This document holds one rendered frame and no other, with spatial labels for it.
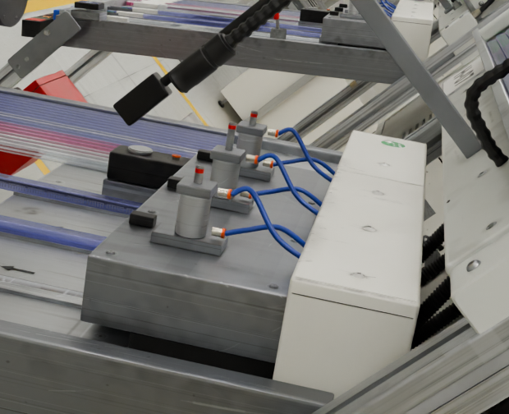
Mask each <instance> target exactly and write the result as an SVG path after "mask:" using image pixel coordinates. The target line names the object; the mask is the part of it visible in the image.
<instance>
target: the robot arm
mask: <svg viewBox="0 0 509 414"><path fill-rule="evenodd" d="M27 2H28V0H0V25H1V26H6V27H13V26H14V25H16V24H17V23H18V22H19V21H20V19H21V18H22V16H23V14H24V12H25V9H26V5H27Z"/></svg>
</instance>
